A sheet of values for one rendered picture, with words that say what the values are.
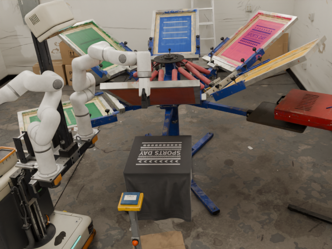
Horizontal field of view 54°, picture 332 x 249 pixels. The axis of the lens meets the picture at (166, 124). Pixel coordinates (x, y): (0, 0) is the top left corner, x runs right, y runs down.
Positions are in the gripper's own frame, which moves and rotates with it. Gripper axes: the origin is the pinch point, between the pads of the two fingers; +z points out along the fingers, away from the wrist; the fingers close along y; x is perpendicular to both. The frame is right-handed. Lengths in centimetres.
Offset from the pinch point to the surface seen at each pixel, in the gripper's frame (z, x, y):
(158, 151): 41, -1, -51
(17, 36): -82, -337, -472
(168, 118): 27, 1, -109
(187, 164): 45, 20, -35
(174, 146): 39, 10, -57
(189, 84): -9.7, 23.5, -14.2
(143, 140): 36, -15, -67
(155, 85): -9.5, 3.6, -14.1
